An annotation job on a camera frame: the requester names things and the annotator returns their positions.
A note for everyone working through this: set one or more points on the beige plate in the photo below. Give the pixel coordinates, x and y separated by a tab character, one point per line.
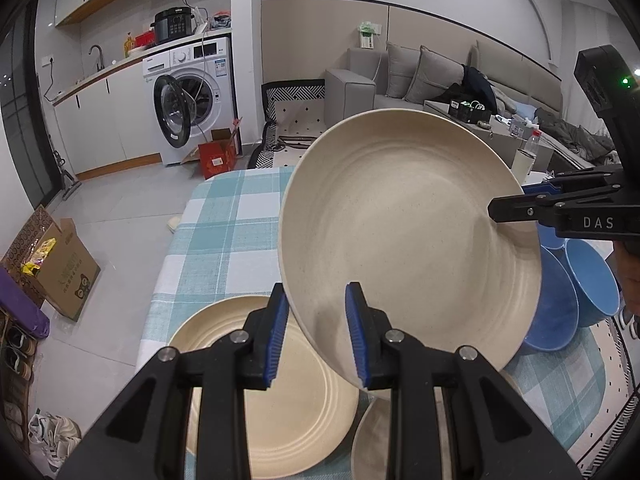
300	425
400	210
372	445

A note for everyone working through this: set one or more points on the upright floor mop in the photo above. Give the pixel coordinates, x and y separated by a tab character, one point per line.
65	170

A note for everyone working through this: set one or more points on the white lower kitchen cabinets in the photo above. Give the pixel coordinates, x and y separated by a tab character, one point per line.
110	115

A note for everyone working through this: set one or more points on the black pressure cooker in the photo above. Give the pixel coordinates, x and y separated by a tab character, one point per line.
172	25

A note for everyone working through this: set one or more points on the beige slipper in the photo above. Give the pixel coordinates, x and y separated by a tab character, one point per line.
175	224

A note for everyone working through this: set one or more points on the grey sofa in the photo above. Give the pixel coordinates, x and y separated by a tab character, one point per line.
350	90

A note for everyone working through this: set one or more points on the white washing machine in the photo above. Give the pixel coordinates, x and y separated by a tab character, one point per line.
210	85

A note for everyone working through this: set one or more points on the red cardboard box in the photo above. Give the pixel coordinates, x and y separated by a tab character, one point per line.
217	155

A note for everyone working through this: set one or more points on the dark jacket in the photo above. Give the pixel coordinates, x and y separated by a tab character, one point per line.
472	85

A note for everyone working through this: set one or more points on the yellow snack packets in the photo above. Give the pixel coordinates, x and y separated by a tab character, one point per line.
40	257

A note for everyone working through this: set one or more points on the dark glass door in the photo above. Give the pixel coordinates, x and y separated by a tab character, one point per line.
20	110

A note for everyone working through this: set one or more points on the cream tumbler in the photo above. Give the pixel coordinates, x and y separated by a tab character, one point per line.
522	170

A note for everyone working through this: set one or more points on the kitchen faucet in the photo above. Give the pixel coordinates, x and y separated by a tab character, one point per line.
97	55

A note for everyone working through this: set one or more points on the clear bottle with red cap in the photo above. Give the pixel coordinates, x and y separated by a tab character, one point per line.
531	142

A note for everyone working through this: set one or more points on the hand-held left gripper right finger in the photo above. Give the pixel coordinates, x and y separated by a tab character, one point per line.
356	340

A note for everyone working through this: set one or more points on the brown cardboard box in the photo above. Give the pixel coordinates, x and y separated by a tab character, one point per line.
70	275

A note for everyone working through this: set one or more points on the black box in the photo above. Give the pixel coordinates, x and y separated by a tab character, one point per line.
465	110

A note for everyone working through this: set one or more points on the teal plaid tablecloth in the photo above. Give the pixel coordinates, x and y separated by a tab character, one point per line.
225	220

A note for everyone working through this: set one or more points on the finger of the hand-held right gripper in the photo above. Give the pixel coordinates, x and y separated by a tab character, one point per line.
542	189
515	209

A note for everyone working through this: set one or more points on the grey blanket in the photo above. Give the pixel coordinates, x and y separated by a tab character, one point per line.
575	135

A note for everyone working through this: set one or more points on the white wall device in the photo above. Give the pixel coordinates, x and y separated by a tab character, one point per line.
368	35

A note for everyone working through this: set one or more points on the small red box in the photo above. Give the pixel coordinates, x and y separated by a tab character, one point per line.
145	39

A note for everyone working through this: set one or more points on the patterned cardboard box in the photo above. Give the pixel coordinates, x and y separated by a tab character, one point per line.
27	232

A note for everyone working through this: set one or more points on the yellow bottle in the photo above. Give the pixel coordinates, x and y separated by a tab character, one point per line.
130	44

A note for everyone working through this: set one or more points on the purple bag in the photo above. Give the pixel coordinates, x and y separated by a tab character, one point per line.
22	310

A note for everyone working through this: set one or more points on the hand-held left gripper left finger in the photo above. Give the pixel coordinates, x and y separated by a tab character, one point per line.
277	340

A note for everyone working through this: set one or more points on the grey cushion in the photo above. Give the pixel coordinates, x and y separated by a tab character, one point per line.
432	77
400	70

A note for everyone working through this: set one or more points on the black and white rug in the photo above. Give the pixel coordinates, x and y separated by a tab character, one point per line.
295	120

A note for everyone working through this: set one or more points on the grey drawer cabinet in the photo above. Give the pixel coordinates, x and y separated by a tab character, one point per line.
500	132

